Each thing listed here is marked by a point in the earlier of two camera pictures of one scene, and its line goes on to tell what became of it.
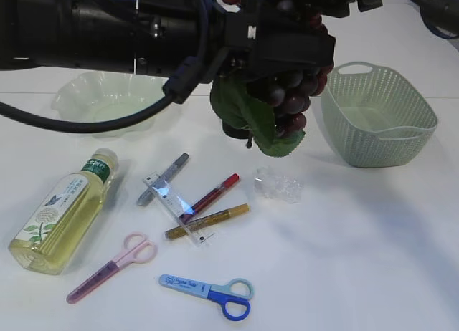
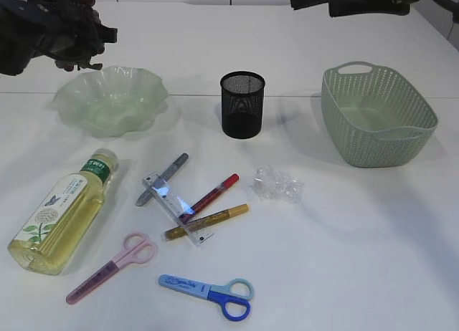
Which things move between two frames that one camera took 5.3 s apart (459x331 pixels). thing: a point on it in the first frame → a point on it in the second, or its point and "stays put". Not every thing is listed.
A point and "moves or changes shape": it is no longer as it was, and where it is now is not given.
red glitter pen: (185, 217) stays put
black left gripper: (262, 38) → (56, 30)
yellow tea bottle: (50, 237) stays put
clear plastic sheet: (283, 188) stays put
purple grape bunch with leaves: (270, 107) moves or changes shape
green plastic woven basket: (374, 117) stays put
